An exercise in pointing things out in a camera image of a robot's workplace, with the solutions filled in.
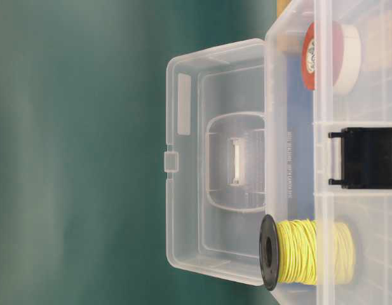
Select red and white tape roll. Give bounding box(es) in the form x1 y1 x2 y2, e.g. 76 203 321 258
301 21 362 95

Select yellow wire spool black flange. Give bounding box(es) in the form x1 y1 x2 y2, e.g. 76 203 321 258
259 214 356 291

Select clear plastic tool box base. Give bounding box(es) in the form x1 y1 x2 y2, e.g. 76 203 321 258
265 1 392 304

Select clear plastic tool box lid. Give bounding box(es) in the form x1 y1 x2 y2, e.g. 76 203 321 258
164 39 266 286

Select black tool box latch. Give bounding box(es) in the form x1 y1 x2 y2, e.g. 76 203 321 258
328 127 392 189

